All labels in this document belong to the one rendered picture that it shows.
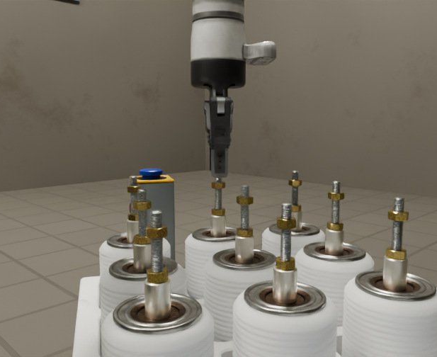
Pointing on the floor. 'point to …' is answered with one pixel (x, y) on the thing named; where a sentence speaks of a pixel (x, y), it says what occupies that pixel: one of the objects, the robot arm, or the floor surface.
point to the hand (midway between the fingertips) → (218, 165)
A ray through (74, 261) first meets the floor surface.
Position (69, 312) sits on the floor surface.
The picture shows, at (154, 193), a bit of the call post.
